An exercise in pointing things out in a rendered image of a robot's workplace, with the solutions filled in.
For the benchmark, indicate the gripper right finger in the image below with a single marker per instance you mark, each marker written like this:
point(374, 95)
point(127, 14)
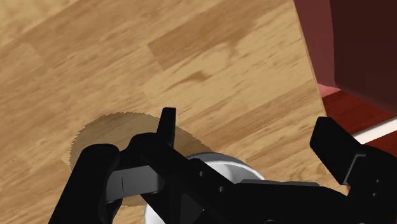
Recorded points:
point(338, 149)

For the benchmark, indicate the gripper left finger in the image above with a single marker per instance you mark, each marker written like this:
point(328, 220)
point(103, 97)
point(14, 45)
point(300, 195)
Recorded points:
point(93, 186)

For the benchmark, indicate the white round bowl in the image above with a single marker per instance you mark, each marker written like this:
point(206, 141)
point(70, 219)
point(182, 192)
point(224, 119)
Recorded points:
point(243, 170)

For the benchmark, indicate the dark red robot stand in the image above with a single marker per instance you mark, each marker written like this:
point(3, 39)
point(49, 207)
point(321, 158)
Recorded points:
point(363, 46)

